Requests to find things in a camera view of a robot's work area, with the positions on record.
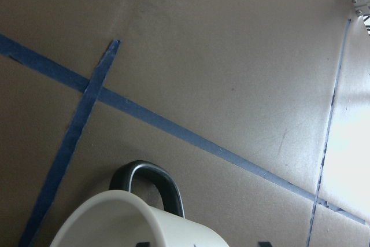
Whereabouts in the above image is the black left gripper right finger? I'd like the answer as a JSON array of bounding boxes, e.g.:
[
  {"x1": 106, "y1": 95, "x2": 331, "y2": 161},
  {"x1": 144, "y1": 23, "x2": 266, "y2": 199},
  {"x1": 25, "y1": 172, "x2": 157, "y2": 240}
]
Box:
[{"x1": 258, "y1": 241, "x2": 271, "y2": 247}]

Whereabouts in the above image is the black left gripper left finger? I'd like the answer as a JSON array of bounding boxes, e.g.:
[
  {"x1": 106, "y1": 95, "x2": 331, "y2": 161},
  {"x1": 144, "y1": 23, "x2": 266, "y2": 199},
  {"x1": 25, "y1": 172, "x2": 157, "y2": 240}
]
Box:
[{"x1": 135, "y1": 242, "x2": 150, "y2": 247}]

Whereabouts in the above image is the white mug with black handle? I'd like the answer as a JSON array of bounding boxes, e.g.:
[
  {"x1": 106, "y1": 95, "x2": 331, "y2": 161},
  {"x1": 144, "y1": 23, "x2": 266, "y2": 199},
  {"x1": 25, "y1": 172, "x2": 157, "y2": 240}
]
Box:
[{"x1": 51, "y1": 160, "x2": 228, "y2": 246}]

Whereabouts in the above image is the brown paper table cover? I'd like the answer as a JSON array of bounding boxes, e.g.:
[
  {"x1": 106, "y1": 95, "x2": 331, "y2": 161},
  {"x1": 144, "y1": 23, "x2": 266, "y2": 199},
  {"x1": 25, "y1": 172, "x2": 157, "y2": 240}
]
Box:
[{"x1": 1, "y1": 0, "x2": 369, "y2": 246}]

